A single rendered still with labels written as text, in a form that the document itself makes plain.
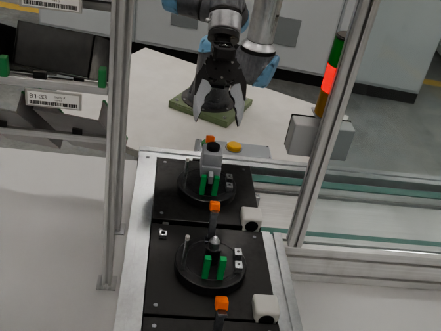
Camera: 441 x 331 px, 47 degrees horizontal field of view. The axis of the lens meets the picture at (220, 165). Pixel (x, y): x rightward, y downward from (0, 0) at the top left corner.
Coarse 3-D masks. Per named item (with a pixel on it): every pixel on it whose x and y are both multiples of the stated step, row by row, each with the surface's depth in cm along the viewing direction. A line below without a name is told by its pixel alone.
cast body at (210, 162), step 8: (208, 144) 113; (216, 144) 114; (208, 152) 113; (216, 152) 113; (200, 160) 118; (208, 160) 113; (216, 160) 113; (200, 168) 116; (208, 168) 113; (216, 168) 114; (200, 176) 115; (208, 176) 114
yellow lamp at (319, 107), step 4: (320, 88) 95; (320, 92) 95; (324, 92) 94; (320, 96) 95; (324, 96) 94; (320, 100) 95; (324, 100) 94; (316, 104) 96; (320, 104) 95; (324, 104) 94; (316, 108) 96; (320, 108) 95; (316, 112) 96; (320, 112) 95; (320, 116) 96
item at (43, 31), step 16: (16, 32) 84; (32, 32) 83; (48, 32) 83; (64, 32) 83; (80, 32) 83; (16, 48) 84; (32, 48) 84; (48, 48) 84; (64, 48) 84; (80, 48) 83; (96, 48) 85; (16, 64) 84; (32, 64) 84; (48, 64) 84; (64, 64) 84; (80, 64) 84; (96, 64) 87; (96, 80) 88
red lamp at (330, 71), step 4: (328, 64) 92; (328, 68) 92; (332, 68) 91; (328, 72) 92; (332, 72) 91; (324, 76) 93; (328, 76) 92; (332, 76) 91; (324, 80) 93; (328, 80) 92; (332, 80) 91; (324, 84) 93; (328, 84) 92; (324, 88) 93; (328, 88) 92; (328, 92) 93
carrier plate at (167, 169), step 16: (160, 160) 128; (176, 160) 129; (160, 176) 122; (176, 176) 123; (240, 176) 127; (160, 192) 117; (176, 192) 118; (240, 192) 122; (160, 208) 112; (176, 208) 113; (192, 208) 114; (208, 208) 115; (224, 208) 116; (240, 208) 117; (176, 224) 110; (192, 224) 111; (208, 224) 111; (224, 224) 111; (240, 224) 112
